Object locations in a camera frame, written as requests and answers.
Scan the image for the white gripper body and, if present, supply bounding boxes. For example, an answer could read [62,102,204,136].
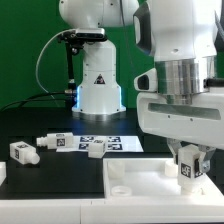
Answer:
[137,92,224,149]

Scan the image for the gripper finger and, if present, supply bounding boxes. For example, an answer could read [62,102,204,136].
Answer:
[167,138,182,164]
[195,145,216,175]

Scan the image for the white square table top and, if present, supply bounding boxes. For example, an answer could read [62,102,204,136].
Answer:
[103,158,222,198]

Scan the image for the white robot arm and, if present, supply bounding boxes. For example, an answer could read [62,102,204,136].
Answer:
[59,0,224,172]

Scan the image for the paper sheet with markers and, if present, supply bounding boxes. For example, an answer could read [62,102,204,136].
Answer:
[57,135,143,152]

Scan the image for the white block left edge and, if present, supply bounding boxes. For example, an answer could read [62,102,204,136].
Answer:
[0,162,7,186]

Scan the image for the black cables on table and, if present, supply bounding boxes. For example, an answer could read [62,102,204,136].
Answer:
[0,91,78,113]

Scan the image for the black camera on stand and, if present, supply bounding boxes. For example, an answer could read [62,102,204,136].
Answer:
[57,28,107,95]

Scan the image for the grey cable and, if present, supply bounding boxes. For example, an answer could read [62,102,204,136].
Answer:
[35,28,77,95]

